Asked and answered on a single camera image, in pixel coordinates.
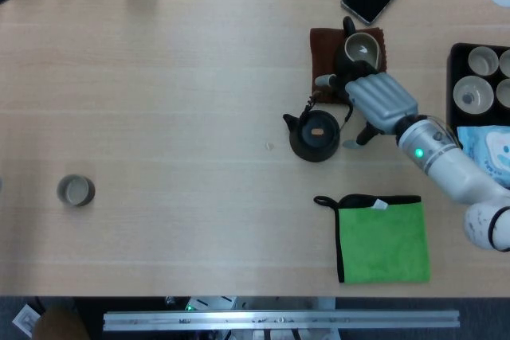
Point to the blue wet wipes pack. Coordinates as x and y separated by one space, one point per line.
494 149

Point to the brown round seat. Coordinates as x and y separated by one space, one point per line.
60 326

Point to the black serving tray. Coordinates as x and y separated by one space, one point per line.
451 89

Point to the dark ceramic teapot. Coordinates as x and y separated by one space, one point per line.
315 151

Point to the white robot base chassis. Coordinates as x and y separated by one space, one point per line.
215 303

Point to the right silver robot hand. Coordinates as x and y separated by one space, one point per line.
382 101

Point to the translucent cup with dark object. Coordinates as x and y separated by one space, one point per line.
473 95

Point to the brown cloth mat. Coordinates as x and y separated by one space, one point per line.
320 49

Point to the white floor socket box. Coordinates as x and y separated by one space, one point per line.
27 319

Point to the green microfiber cloth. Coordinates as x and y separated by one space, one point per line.
382 244

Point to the dark ceramic fairness pitcher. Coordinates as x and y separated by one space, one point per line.
360 50

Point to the aluminium profile rail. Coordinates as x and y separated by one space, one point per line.
279 321

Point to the dark teacup with pale inside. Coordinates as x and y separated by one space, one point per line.
75 190

